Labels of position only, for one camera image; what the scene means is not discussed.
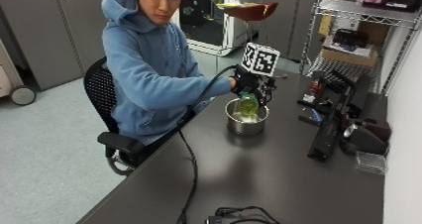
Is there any yellow-green item on stool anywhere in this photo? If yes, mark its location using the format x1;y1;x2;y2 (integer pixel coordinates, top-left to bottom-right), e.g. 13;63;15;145
214;0;255;10

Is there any steel pot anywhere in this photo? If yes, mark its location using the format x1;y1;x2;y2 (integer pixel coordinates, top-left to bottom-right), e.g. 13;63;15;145
224;97;270;136

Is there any cart with wheel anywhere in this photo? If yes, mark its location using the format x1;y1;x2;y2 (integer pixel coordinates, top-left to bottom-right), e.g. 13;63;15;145
0;39;39;107

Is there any white display cabinet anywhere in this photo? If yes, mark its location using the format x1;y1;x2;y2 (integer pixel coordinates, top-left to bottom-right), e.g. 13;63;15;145
170;0;248;57

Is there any white marker cube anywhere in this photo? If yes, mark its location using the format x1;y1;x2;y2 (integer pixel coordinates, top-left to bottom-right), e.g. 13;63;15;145
240;42;281;77

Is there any clear plastic box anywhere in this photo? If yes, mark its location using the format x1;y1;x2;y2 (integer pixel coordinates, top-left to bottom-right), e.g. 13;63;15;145
354;150;389;176

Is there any black keyboard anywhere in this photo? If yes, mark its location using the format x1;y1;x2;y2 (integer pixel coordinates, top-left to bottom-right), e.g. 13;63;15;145
306;109;346;163

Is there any metal wire shelf rack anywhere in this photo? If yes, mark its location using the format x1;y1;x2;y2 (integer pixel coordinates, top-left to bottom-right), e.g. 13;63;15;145
299;0;422;94

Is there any black glove cable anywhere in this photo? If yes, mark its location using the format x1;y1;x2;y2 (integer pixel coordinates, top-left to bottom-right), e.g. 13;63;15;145
176;64;238;224

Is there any grey storage cabinet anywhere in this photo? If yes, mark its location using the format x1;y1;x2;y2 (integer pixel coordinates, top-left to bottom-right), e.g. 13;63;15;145
0;0;109;92

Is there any black mesh office chair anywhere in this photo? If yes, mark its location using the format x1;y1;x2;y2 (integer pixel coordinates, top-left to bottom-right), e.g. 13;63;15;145
81;56;197;176

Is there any brown cardboard box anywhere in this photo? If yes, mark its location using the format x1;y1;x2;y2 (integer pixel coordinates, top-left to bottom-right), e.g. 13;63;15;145
319;35;379;68

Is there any black desk gadget stand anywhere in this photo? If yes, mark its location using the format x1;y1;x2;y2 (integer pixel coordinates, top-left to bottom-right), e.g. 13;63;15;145
295;68;374;126

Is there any black desk speaker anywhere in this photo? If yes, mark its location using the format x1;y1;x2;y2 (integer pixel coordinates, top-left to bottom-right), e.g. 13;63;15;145
339;118;393;157

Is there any the person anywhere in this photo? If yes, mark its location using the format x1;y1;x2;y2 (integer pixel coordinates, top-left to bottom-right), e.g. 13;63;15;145
100;0;237;147

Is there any black device with cables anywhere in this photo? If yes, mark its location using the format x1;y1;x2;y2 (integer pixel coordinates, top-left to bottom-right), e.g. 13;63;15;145
205;205;282;224

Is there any black bag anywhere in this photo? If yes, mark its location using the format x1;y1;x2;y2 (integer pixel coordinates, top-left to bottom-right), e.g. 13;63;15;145
331;28;370;49

